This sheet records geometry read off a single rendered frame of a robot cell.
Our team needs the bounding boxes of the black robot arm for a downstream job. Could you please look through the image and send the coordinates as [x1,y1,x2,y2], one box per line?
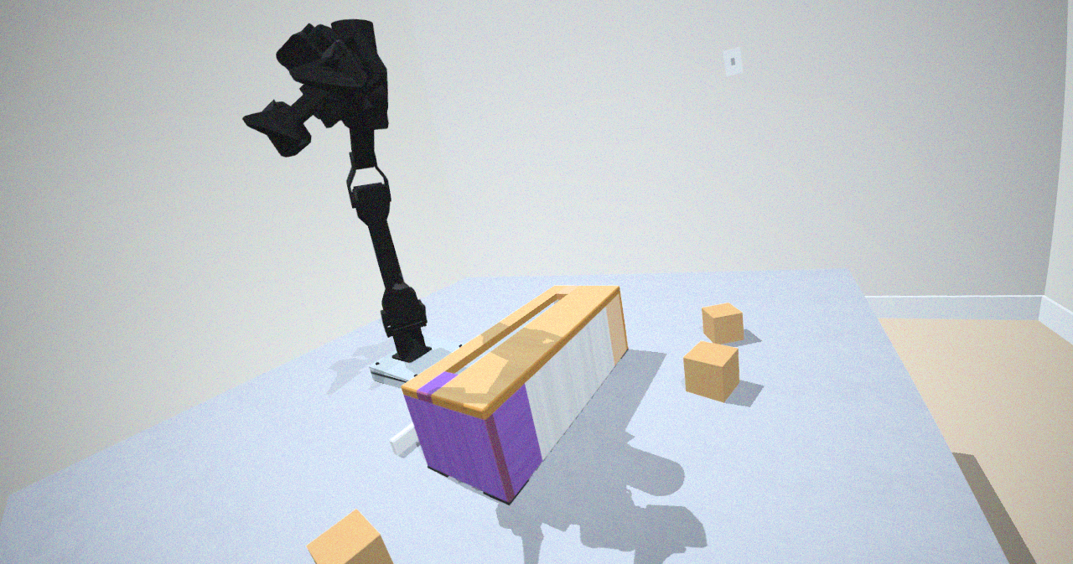
[276,18,432,363]

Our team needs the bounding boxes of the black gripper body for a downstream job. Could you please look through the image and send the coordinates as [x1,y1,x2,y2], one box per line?
[267,31,387,158]

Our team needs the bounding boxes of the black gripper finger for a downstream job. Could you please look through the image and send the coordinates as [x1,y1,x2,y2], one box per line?
[289,39,368,98]
[242,100,302,152]

